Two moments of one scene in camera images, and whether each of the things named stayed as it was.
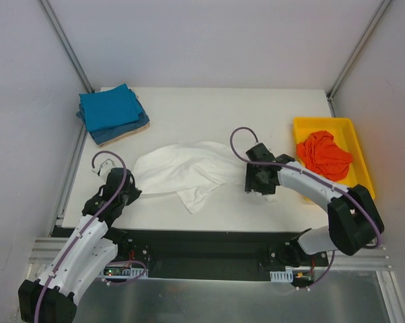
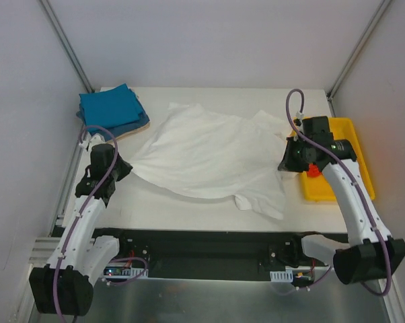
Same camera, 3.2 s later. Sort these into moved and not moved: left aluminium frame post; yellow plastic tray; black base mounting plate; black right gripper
Moved: black right gripper
Not moved: yellow plastic tray; left aluminium frame post; black base mounting plate
